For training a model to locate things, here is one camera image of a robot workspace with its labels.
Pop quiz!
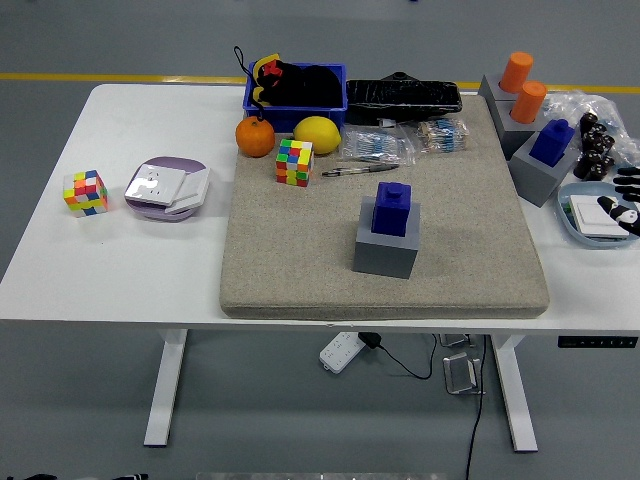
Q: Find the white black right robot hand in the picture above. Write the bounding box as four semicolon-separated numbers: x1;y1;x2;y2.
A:
595;167;640;229

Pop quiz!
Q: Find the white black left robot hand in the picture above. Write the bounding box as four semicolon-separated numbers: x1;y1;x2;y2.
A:
9;472;149;480

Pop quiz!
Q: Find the blue square seal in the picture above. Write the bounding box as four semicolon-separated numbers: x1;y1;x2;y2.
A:
529;118;576;168
371;181;413;237

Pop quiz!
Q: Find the grey seal holder box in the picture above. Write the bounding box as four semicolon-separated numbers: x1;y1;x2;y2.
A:
477;74;516;104
492;97;551;161
352;195;421;280
509;130;581;207

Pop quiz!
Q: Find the orange cylinder seal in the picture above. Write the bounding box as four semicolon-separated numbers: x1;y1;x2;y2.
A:
509;80;548;124
499;51;534;95

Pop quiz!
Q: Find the light blue tray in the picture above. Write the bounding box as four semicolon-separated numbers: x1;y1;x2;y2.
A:
556;181;640;250

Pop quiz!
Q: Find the white table leg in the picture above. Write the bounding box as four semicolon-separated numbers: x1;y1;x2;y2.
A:
143;328;189;448
489;333;539;454

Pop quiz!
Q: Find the clear plastic bag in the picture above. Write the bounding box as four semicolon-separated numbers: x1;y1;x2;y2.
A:
542;89;640;177

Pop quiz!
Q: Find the black table control panel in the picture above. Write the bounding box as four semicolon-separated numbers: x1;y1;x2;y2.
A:
558;336;640;349

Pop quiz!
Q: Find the clear bag of tan resistors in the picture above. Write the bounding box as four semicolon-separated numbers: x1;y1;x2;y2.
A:
412;119;471;155

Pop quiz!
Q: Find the white power strip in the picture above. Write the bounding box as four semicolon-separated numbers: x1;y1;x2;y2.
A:
319;331;365;375

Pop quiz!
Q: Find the black wrapped rear-view mirror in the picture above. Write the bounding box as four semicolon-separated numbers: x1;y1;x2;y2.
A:
344;71;464;126

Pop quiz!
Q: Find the clear bag of blue resistors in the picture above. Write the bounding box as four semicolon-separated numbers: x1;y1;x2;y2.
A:
342;124;417;167

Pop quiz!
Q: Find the grey ballpoint pen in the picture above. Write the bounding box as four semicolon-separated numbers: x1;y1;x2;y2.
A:
321;163;401;178

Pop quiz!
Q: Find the grey-brown mat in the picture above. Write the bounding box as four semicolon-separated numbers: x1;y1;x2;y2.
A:
218;94;551;321

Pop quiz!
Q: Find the small colourful puzzle cube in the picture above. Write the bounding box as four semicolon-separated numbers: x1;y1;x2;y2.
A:
62;169;109;219

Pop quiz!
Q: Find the yellow lemon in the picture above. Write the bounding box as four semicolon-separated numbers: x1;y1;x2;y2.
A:
292;115;343;155

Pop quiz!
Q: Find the purple dish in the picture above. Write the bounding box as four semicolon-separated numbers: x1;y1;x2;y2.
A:
123;156;211;223

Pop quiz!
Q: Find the large colourful puzzle cube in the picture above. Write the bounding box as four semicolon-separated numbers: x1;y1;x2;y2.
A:
275;138;315;188

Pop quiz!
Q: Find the black cloth pouch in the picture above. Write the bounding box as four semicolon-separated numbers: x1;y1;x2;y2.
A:
259;60;346;109

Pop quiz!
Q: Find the blue plastic bin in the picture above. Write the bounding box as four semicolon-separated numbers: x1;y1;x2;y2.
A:
242;61;349;134

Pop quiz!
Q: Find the orange fruit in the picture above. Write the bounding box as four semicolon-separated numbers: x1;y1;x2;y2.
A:
235;115;277;159

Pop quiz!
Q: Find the yellow trimmed black case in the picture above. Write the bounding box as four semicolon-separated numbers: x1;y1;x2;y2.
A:
248;52;282;109

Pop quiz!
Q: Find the white wall switch panel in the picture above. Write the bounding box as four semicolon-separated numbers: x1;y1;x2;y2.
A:
163;168;211;216
569;195;631;239

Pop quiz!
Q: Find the black plug with cord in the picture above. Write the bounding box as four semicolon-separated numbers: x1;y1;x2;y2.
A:
358;332;439;380

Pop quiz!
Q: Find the black floor cable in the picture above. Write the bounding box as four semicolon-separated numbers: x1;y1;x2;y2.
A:
464;334;489;480

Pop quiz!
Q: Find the white wall socket panel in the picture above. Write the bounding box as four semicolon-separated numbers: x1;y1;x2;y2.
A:
124;163;187;205

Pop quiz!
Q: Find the black lanyard cord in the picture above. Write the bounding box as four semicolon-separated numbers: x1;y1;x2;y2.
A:
233;45;266;124

